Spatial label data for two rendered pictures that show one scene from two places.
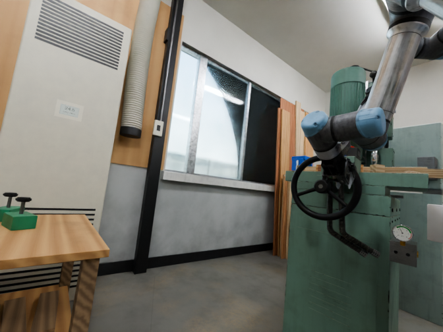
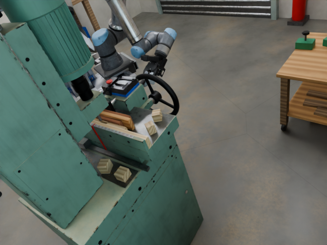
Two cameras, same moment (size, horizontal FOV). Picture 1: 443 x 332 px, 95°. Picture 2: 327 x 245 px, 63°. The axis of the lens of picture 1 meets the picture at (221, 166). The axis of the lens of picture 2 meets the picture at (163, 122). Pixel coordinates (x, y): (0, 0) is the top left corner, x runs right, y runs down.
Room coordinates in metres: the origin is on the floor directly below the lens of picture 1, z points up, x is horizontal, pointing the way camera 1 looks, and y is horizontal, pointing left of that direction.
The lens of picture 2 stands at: (2.06, -0.41, 1.58)
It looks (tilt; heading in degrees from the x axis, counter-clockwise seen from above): 39 degrees down; 183
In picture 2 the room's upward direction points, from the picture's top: 20 degrees counter-clockwise
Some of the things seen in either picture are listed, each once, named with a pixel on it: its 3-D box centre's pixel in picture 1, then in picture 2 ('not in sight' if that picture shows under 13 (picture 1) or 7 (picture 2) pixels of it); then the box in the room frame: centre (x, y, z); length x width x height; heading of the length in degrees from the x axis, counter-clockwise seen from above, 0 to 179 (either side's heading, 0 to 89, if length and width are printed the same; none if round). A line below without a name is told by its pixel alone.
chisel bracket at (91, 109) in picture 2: not in sight; (89, 109); (1.15, -0.71, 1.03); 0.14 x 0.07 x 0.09; 135
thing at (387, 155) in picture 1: (383, 159); not in sight; (1.16, -0.93, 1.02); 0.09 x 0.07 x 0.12; 45
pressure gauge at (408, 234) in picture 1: (402, 234); not in sight; (0.80, -0.73, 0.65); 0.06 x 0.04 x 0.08; 45
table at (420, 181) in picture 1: (345, 178); (118, 116); (1.04, -0.64, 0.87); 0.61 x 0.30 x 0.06; 45
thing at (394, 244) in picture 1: (404, 251); not in sight; (0.85, -0.78, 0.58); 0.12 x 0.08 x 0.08; 135
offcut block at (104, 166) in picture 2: not in sight; (105, 166); (1.28, -0.73, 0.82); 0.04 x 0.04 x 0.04; 68
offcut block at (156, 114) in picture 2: not in sight; (157, 115); (1.19, -0.46, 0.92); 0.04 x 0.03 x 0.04; 166
